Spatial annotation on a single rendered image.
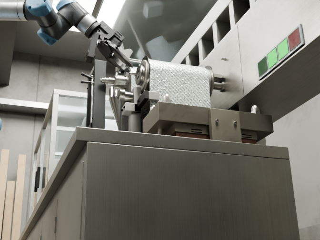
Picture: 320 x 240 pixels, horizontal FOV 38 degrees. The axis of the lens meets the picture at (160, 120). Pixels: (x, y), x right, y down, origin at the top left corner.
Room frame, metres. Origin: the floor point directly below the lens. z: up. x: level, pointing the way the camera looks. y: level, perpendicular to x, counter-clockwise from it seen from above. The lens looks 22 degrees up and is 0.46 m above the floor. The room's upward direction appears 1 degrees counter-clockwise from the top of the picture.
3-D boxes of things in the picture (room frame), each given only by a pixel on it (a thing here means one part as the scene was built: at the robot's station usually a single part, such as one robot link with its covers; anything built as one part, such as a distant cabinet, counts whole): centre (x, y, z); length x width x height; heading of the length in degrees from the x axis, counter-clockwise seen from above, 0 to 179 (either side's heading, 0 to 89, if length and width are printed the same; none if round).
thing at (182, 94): (1.53, -0.08, 1.11); 0.23 x 0.01 x 0.18; 110
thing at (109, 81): (1.76, 0.22, 1.34); 0.06 x 0.03 x 0.03; 110
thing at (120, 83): (1.78, 0.16, 1.34); 0.06 x 0.06 x 0.06; 20
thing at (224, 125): (1.35, -0.20, 0.97); 0.10 x 0.03 x 0.11; 110
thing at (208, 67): (1.64, -0.18, 1.25); 0.15 x 0.01 x 0.15; 20
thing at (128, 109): (1.57, 0.11, 1.05); 0.06 x 0.05 x 0.31; 110
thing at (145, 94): (1.52, 0.04, 1.14); 0.09 x 0.06 x 0.03; 20
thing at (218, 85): (1.65, -0.22, 1.25); 0.07 x 0.04 x 0.04; 110
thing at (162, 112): (1.44, -0.16, 1.00); 0.40 x 0.16 x 0.06; 110
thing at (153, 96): (1.49, 0.02, 1.14); 0.04 x 0.02 x 0.03; 110
